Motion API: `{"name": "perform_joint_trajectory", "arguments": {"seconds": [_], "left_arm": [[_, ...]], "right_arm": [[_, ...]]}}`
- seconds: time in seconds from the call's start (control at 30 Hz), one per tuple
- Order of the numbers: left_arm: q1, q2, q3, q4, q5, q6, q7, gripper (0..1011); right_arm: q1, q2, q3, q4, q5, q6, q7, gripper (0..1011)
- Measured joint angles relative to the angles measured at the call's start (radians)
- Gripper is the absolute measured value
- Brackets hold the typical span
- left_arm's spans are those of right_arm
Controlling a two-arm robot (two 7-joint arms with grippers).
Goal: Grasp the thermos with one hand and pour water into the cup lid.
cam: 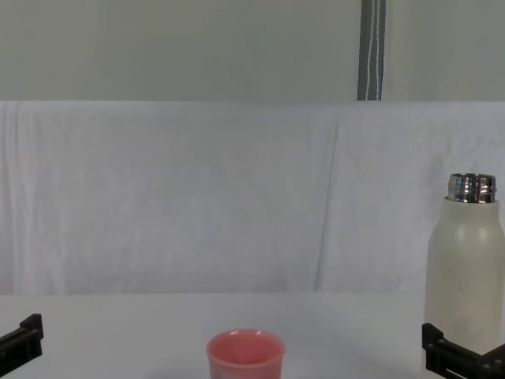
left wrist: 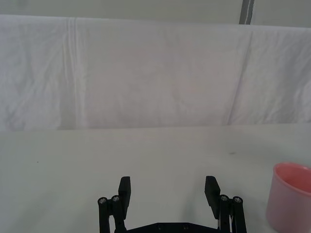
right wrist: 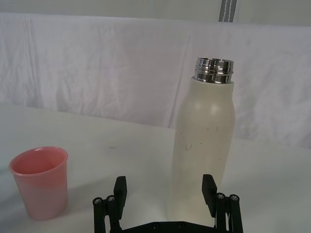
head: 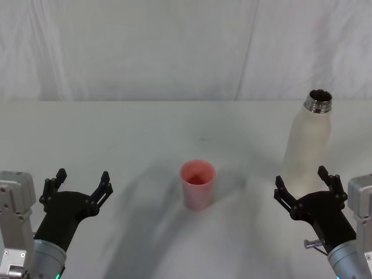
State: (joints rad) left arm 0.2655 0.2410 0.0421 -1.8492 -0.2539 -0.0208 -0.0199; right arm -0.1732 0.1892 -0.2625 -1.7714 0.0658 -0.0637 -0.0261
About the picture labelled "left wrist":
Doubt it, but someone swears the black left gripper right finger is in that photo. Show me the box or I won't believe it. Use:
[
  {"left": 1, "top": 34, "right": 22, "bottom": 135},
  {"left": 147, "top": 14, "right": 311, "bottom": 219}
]
[{"left": 205, "top": 176, "right": 247, "bottom": 233}]

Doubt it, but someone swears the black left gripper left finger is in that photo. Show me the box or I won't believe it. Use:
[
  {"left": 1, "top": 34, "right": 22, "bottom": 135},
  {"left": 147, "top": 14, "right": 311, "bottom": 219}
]
[{"left": 97, "top": 176, "right": 132, "bottom": 233}]

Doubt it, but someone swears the white table cloth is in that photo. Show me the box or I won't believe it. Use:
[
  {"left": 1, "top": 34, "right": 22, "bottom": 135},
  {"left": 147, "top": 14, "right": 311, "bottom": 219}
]
[{"left": 0, "top": 123, "right": 311, "bottom": 233}]

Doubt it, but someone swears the pink cup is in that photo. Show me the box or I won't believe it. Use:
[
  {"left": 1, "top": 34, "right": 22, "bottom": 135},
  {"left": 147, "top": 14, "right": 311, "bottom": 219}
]
[{"left": 265, "top": 162, "right": 311, "bottom": 233}]

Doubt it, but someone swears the white draped cloth curtain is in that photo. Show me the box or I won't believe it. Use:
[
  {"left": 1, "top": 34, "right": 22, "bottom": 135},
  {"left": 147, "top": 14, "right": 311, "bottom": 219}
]
[{"left": 0, "top": 14, "right": 311, "bottom": 132}]

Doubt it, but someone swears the grey striped post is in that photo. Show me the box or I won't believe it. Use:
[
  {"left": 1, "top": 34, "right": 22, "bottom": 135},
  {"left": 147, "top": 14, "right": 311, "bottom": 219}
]
[{"left": 239, "top": 0, "right": 255, "bottom": 25}]

